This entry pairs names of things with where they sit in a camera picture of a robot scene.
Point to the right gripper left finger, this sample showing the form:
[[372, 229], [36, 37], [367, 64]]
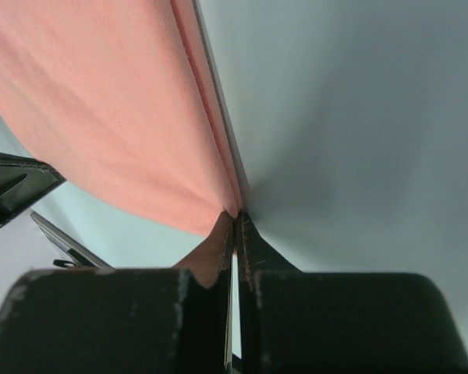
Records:
[[103, 320]]

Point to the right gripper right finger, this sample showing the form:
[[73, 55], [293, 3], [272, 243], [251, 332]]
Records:
[[293, 321]]

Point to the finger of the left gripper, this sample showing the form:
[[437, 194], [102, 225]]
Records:
[[23, 182]]

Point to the light pink t-shirt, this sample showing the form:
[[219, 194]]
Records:
[[118, 97]]

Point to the aluminium frame rail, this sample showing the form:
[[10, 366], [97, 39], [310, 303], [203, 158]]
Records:
[[79, 256]]

